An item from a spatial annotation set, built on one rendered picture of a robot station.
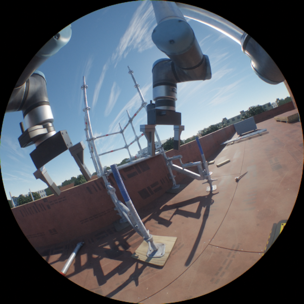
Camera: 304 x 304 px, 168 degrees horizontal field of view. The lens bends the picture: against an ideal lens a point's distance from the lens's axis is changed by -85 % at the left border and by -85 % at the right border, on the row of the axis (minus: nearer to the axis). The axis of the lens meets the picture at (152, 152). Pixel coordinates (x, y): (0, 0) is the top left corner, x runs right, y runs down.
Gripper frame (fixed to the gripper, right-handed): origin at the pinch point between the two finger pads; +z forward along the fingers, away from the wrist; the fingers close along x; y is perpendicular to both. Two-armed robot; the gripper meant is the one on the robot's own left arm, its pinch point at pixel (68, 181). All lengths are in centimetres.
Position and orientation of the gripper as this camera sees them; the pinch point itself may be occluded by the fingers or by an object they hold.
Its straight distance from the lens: 34.0
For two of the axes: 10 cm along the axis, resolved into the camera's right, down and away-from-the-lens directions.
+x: -8.5, 4.3, -3.1
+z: 3.0, 8.7, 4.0
